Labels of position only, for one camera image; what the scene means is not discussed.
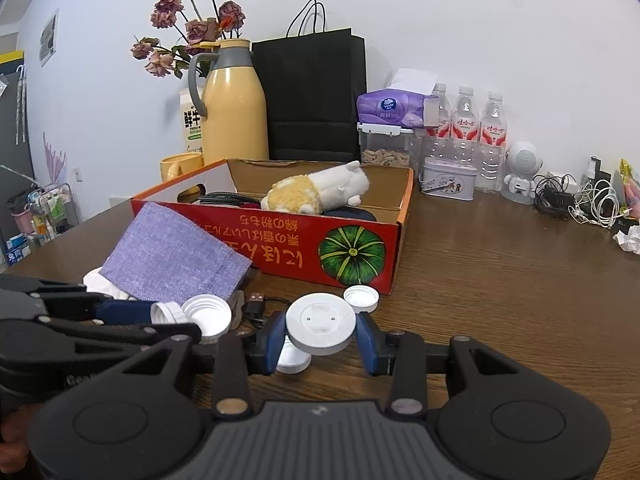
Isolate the small white bottle cap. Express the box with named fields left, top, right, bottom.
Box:
left=343, top=285, right=380, bottom=313

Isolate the white ribbed jar lid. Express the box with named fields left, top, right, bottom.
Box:
left=181, top=295, right=232, bottom=344

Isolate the black usb cable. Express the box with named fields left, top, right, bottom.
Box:
left=234, top=290, right=294, bottom=331

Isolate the white round disc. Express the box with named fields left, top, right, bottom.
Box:
left=285, top=292, right=356, bottom=356

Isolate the purple fabric pouch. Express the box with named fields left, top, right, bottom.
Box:
left=100, top=203, right=252, bottom=304

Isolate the red cardboard pumpkin box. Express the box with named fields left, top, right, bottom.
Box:
left=131, top=159, right=414, bottom=295

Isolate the dark blue cloth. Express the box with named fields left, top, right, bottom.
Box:
left=322, top=206, right=376, bottom=222

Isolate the yellow white plush toy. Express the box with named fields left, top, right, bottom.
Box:
left=260, top=160, right=370, bottom=214

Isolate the yellow ceramic mug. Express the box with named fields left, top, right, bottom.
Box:
left=160, top=152, right=204, bottom=182

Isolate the water bottle right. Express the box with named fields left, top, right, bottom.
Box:
left=475, top=91, right=508, bottom=193

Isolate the water bottle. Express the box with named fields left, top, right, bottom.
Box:
left=475, top=91, right=508, bottom=193
left=423, top=82, right=451, bottom=158
left=450, top=86, right=480, bottom=164

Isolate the clear snack container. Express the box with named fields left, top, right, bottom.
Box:
left=357, top=124, right=416, bottom=168

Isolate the water bottle left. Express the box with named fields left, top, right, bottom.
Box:
left=423, top=82, right=451, bottom=158

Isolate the water bottle middle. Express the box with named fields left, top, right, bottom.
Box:
left=450, top=86, right=480, bottom=164

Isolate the white robot speaker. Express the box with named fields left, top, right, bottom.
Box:
left=500, top=141, right=544, bottom=206

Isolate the white milk carton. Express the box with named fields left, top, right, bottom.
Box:
left=179, top=89, right=202, bottom=152

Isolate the purple tissue pack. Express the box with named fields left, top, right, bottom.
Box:
left=357, top=68, right=439, bottom=129

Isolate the crumpled white paper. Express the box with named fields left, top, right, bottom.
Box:
left=613, top=226, right=640, bottom=256

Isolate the yellow thermos jug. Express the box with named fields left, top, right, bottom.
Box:
left=188, top=39, right=269, bottom=165

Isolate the dried pink flower bouquet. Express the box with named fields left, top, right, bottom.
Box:
left=130, top=0, right=246, bottom=78

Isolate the black paper bag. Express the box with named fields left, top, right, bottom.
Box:
left=252, top=28, right=367, bottom=162

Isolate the wire storage rack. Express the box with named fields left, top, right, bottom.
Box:
left=4, top=183, right=80, bottom=266

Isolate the white tangled cable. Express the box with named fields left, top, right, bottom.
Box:
left=569, top=179, right=629, bottom=230

